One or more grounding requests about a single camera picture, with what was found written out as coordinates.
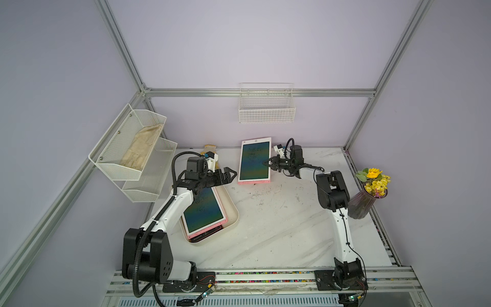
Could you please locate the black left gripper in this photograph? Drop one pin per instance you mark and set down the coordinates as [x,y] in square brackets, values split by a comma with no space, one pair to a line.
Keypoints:
[220,181]

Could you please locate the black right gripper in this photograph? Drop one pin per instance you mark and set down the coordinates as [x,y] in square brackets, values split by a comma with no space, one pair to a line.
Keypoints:
[275,162]

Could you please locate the pink white writing tablet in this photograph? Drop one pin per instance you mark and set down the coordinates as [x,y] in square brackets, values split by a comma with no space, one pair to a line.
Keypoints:
[254,153]

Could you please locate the beige storage tray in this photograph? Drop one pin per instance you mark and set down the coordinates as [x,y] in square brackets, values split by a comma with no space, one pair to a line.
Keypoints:
[231,210]

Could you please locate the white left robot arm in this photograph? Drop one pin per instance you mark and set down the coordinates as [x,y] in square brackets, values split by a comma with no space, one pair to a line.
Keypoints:
[147,256]

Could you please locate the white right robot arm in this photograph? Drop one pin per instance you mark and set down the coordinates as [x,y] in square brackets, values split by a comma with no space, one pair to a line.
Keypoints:
[333,196]

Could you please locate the dark red bottom tablet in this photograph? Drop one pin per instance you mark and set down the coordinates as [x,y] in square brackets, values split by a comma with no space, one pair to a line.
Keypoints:
[206,234]

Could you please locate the yellow work glove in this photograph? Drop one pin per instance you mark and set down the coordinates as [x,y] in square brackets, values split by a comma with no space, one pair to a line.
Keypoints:
[209,148]

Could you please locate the beige glove in shelf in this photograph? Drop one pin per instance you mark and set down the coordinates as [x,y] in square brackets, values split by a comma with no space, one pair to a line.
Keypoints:
[141,147]

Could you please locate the purple glass vase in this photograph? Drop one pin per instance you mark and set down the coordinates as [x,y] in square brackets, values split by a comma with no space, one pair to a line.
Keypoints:
[360,205]

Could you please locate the white mesh two-tier shelf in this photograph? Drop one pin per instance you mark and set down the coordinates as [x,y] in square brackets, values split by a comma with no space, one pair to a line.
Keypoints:
[138,186]

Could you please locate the yellow flower bouquet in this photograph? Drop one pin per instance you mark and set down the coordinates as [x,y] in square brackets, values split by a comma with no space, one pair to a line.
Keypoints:
[374,182]

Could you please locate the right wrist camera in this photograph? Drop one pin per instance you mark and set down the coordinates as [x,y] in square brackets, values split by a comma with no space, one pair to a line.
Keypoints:
[280,151]

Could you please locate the white wire wall basket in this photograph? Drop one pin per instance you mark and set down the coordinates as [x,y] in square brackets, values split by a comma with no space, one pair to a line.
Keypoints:
[266,103]

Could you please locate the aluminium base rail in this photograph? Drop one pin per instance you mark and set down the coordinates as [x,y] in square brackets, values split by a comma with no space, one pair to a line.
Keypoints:
[292,281]

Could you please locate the aluminium frame profiles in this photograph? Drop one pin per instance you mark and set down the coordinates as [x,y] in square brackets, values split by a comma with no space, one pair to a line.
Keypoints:
[15,271]

